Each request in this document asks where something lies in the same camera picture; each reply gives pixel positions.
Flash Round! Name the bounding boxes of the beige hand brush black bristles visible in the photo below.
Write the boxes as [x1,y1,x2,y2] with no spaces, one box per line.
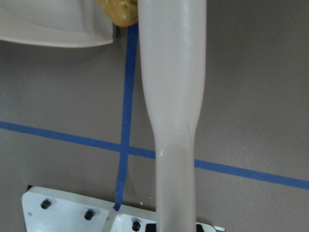
[138,0,207,232]

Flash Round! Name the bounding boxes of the brown toy potato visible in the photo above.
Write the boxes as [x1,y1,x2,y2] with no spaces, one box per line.
[96,0,138,27]

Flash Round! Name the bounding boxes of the beige plastic dustpan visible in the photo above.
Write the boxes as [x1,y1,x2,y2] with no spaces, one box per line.
[0,0,113,48]

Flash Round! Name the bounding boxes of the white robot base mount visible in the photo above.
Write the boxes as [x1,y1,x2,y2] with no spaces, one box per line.
[21,187,226,232]

